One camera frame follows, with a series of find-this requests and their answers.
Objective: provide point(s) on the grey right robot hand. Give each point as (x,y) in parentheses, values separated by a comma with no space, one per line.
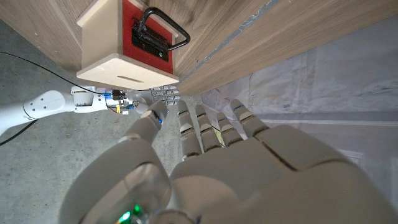
(164,93)

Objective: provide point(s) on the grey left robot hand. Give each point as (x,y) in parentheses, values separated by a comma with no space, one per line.
(248,180)

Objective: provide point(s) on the light wooden box with slot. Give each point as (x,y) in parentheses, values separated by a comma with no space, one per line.
(102,46)

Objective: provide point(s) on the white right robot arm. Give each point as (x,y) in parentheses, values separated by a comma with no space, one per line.
(46,104)

